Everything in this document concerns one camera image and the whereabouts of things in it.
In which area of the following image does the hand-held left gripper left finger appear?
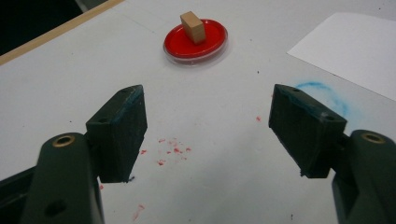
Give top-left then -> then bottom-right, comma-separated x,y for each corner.
85,84 -> 149,184

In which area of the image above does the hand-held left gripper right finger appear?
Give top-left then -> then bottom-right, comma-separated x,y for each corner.
268,83 -> 348,179

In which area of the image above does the red round plate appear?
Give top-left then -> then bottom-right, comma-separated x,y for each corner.
163,19 -> 229,65

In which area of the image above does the wooden block stamp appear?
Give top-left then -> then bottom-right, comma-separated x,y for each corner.
179,10 -> 207,45

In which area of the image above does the white paper sheet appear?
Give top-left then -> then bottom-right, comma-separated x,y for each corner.
286,11 -> 396,103

